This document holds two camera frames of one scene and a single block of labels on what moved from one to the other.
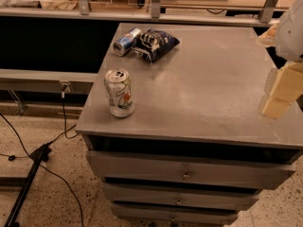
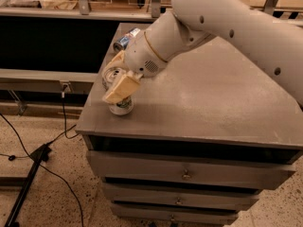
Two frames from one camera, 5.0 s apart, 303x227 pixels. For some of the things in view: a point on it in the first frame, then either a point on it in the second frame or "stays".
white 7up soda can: (119, 93) stays
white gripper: (291, 38) to (142, 57)
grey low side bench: (22, 79) stays
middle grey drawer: (190, 196) stays
